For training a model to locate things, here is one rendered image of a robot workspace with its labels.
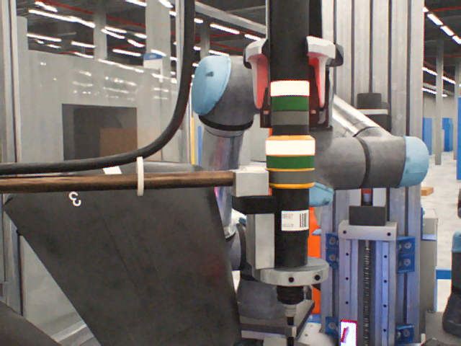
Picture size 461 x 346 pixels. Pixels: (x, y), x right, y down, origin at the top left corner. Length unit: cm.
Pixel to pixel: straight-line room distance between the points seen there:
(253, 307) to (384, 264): 33
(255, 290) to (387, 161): 65
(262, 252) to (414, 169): 39
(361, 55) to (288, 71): 98
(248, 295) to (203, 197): 78
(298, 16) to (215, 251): 24
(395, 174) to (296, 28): 37
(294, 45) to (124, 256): 25
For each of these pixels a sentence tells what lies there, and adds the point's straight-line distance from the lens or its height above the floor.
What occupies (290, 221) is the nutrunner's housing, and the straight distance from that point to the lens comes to 49.
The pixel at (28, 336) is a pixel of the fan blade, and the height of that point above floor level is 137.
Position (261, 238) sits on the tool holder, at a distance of 49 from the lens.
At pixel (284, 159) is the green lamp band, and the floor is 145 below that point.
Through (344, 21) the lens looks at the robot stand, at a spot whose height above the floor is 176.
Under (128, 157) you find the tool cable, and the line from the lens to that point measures 47.
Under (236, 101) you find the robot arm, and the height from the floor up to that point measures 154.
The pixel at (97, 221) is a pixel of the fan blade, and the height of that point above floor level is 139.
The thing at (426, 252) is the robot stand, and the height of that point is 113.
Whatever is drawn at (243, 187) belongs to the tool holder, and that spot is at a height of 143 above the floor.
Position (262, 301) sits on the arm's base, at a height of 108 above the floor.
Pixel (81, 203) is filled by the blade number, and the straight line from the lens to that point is 57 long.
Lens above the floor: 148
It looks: 4 degrees down
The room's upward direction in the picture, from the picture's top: 1 degrees counter-clockwise
